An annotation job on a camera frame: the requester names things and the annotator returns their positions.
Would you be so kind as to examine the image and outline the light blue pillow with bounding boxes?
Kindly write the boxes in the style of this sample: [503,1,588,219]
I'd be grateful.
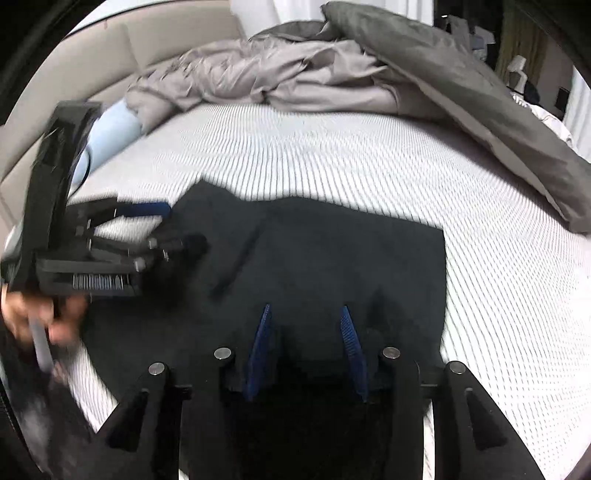
[71,99,141,185]

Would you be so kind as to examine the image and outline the white chair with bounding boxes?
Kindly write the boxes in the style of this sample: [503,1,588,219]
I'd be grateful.
[505,55,529,93]

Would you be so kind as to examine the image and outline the white curtain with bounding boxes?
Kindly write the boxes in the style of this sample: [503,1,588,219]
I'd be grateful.
[563,65,591,162]

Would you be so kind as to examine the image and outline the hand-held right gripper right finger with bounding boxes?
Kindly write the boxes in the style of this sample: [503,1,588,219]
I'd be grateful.
[339,305,546,480]

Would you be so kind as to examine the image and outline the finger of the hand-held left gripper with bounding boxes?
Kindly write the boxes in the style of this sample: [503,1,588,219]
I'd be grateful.
[69,198,172,232]
[88,233,208,273]

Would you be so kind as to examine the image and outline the person's left forearm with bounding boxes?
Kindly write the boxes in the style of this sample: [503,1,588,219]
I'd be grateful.
[0,342,98,462]

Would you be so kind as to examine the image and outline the grey chairs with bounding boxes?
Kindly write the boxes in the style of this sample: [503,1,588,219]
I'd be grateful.
[445,16,497,51]

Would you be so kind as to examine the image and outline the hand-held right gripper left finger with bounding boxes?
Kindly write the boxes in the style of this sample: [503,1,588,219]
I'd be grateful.
[78,304,280,480]

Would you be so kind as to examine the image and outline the dark grey duvet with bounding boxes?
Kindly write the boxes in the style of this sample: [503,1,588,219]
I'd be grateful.
[252,0,591,234]

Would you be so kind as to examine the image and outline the bed with honeycomb mattress cover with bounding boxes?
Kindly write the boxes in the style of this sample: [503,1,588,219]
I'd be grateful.
[0,99,591,480]

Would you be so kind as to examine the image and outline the black pants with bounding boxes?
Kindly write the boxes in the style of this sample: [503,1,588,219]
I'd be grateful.
[81,180,448,480]

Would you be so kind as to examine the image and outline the white bedding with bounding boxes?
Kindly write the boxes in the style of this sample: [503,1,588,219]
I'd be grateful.
[510,92,578,148]

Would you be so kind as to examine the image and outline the beige padded headboard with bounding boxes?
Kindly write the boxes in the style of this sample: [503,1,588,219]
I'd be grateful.
[0,9,245,232]

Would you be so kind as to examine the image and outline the olive curtain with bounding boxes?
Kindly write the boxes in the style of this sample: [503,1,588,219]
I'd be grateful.
[496,9,550,70]

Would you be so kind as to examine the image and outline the person's left hand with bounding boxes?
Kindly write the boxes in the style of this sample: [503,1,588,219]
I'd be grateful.
[0,288,90,352]

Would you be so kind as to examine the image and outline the taupe crumpled blanket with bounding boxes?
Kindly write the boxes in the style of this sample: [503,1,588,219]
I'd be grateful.
[124,37,444,134]

